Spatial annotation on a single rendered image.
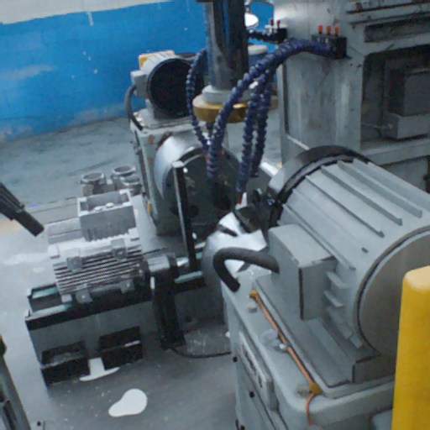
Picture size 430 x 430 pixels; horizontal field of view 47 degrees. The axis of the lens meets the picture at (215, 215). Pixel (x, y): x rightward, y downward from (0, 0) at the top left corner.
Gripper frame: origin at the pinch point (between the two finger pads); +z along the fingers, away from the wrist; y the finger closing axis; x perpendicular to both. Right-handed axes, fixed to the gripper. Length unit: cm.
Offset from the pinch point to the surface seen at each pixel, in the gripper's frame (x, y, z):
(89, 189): 33, 229, 75
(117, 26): -69, 553, 37
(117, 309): -2.9, -13.1, 26.0
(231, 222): -38, -31, 17
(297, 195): -47, -62, 1
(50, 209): -1.2, 15.6, 5.4
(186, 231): -28.7, -21.0, 17.1
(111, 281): -7.3, -14.1, 18.7
